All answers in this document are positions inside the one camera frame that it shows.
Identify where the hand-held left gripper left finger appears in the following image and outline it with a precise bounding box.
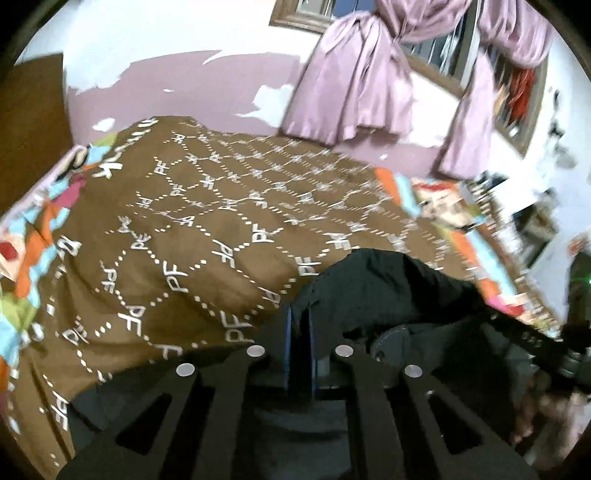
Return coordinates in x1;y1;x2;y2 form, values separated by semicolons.
58;306;302;480

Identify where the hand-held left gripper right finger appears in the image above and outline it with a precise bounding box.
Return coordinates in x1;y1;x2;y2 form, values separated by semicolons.
305;308;541;480

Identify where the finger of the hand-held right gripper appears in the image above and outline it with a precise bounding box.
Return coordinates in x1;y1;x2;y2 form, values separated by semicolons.
482;315;573;370

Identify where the black garment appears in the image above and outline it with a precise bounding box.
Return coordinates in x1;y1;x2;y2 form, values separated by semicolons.
69;248;555;480

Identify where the person's right hand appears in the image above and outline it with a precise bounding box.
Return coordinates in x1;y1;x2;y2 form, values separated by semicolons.
510;376;580;460

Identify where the brown patterned blanket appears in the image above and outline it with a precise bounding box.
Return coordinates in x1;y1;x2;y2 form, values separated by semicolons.
9;114;485;480

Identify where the knotted pink curtain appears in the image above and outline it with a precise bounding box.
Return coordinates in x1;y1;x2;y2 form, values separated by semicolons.
281;0;419;145

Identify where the colourful printed blanket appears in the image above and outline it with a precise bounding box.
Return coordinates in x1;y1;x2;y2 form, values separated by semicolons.
0;134;559;384

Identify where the wooden headboard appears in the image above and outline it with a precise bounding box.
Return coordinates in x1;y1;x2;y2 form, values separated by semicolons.
0;53;75;217

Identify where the wooden window frame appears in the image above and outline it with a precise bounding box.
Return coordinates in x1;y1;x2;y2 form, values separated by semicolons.
269;0;550;158

